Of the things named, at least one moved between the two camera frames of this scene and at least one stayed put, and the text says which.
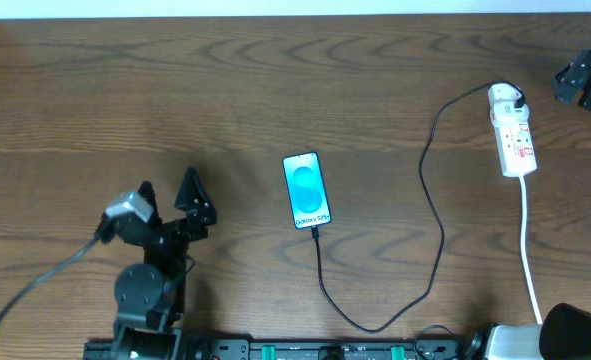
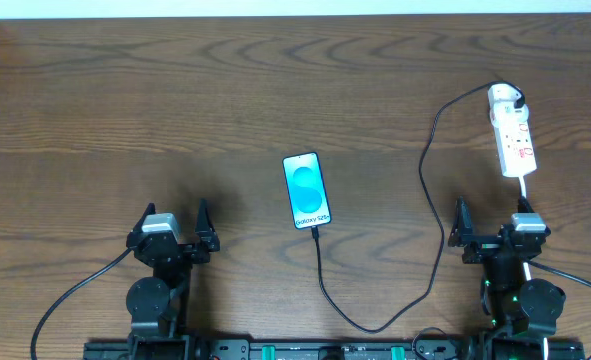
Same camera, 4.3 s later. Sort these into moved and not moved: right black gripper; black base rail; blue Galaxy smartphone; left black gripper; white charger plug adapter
Moved: left black gripper; right black gripper
Not moved: blue Galaxy smartphone; white charger plug adapter; black base rail
